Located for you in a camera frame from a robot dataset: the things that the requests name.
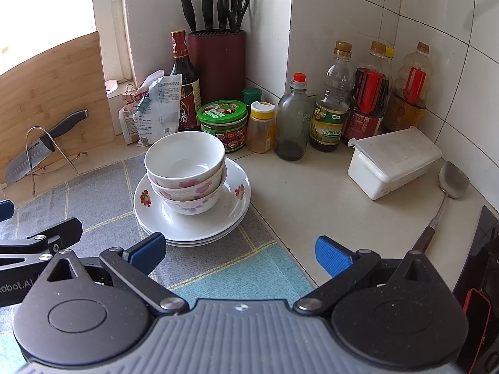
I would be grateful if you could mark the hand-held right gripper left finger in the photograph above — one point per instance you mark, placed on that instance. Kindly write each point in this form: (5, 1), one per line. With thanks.
(148, 250)

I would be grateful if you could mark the white blue food packet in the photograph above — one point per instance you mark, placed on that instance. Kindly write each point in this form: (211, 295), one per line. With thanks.
(160, 113)

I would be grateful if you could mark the clear oil bottle gold cap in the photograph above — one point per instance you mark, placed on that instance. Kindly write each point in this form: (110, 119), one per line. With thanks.
(331, 101)

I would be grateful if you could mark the bamboo cutting board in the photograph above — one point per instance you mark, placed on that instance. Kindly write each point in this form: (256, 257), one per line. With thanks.
(50, 85)

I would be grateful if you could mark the white plate fruit print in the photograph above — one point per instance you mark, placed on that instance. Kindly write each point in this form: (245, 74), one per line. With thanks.
(195, 242)
(195, 246)
(234, 206)

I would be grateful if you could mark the dark red knife block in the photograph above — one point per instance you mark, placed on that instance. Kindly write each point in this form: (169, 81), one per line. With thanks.
(218, 66)

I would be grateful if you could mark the red edged dark object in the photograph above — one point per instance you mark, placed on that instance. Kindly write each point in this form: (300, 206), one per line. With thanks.
(473, 319)

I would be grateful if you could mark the yellow lid spice jar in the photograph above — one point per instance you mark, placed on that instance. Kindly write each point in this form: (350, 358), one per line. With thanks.
(262, 126)

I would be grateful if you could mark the yellow cap bottle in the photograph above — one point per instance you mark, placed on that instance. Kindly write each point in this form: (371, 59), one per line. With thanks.
(390, 52)

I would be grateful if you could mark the white plastic container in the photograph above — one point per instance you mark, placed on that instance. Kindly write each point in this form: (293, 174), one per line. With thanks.
(393, 159)

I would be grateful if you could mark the black kitchen scissors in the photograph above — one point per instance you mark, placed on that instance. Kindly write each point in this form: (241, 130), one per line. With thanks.
(237, 7)

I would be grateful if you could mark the glass bottle red cap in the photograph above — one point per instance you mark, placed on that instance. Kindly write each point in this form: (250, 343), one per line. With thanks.
(294, 120)

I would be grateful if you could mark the white crumpled bag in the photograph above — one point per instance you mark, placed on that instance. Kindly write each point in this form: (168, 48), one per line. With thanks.
(154, 80)

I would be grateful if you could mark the orange white food packet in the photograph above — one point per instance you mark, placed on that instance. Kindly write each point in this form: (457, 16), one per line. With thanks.
(126, 120)

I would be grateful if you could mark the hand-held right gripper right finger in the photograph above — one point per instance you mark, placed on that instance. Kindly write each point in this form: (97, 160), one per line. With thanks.
(331, 255)

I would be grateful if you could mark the blue binder clip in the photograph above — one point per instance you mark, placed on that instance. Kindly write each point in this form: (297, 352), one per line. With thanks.
(142, 104)

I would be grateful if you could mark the green lid sauce jar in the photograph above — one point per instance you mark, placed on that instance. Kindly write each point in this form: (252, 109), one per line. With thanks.
(222, 122)

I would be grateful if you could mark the grey blue checked towel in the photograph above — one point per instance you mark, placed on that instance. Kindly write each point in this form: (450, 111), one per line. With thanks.
(97, 210)

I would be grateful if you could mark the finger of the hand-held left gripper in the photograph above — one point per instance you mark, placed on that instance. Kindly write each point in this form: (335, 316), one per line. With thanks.
(58, 233)
(5, 210)

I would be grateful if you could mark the dark sauce bottle red label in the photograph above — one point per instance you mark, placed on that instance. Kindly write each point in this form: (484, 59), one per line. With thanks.
(183, 74)

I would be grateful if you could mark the small green cap jar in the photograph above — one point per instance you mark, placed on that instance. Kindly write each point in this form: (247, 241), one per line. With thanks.
(252, 95)

